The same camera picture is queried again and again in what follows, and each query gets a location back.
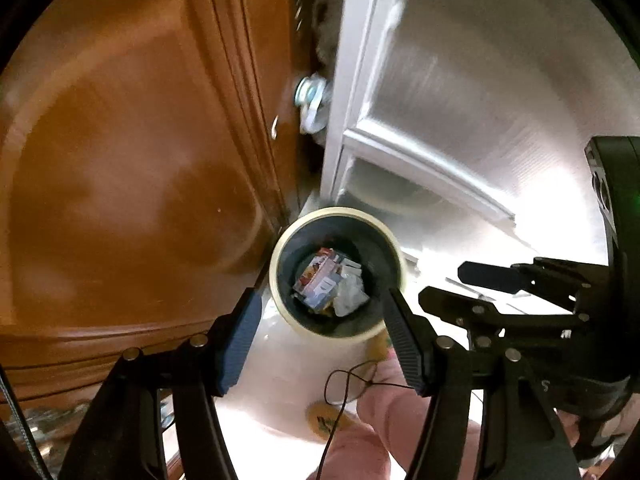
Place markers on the white paper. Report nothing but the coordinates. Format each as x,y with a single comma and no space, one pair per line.
352,292

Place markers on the brown wooden door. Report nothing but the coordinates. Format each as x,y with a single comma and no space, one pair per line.
125,160

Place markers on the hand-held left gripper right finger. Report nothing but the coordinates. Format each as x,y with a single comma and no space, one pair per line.
406,340

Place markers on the white cabinet with ribbed panels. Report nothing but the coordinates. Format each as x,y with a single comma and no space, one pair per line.
475,110

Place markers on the round trash bin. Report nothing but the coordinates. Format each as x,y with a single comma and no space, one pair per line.
292,260

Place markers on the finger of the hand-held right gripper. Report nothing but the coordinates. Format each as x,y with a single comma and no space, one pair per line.
450,305
492,277

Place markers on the metal cabinet knob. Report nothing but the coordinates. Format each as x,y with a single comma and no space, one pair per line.
310,100

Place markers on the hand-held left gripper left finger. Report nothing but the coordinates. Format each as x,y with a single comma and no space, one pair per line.
240,335

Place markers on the white patterned packet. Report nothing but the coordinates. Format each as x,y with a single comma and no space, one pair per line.
320,282

